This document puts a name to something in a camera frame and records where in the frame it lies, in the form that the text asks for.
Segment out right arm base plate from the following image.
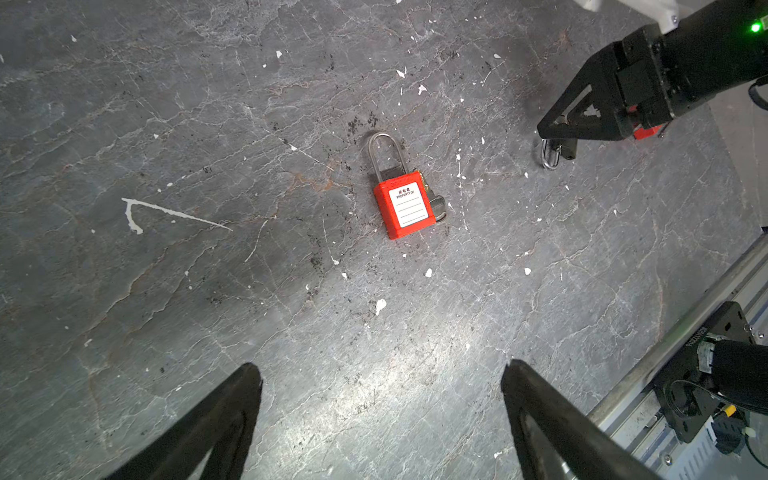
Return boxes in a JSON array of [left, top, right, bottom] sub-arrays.
[[651, 301, 754, 443]]

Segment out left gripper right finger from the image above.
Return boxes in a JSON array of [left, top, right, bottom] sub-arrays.
[[501, 360, 658, 479]]

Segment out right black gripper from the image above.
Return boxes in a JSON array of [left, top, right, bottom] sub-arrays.
[[537, 24, 674, 141]]

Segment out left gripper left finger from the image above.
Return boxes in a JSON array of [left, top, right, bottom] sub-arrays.
[[108, 363, 263, 479]]

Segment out small black padlock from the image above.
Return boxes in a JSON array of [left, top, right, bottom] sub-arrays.
[[541, 139, 578, 170]]

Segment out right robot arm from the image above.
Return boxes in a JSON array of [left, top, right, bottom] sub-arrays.
[[537, 1, 767, 141]]

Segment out red padlock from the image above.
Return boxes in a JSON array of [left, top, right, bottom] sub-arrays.
[[366, 131, 447, 240]]

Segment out aluminium mounting rail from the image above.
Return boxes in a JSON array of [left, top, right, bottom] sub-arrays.
[[589, 235, 767, 479]]

